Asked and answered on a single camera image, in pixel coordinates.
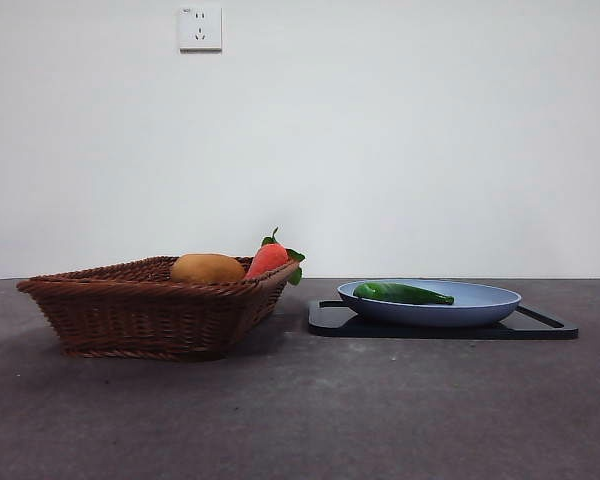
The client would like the orange carrot with green leaves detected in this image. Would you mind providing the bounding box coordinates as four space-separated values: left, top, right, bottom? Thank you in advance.
243 227 306 287

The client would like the yellow-brown potato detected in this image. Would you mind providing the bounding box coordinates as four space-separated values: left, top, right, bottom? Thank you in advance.
170 253 246 284

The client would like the brown wicker basket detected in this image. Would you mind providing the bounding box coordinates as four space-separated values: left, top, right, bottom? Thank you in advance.
16 255 302 363

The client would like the dark rectangular tray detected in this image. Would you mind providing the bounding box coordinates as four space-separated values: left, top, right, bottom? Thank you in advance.
307 298 580 341

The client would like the green pepper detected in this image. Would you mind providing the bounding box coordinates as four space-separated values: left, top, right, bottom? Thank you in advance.
352 281 455 306

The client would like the light blue round plate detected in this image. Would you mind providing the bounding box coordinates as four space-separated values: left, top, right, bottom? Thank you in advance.
336 278 523 329

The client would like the white wall socket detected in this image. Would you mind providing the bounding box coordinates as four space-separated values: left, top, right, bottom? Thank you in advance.
178 5 224 53

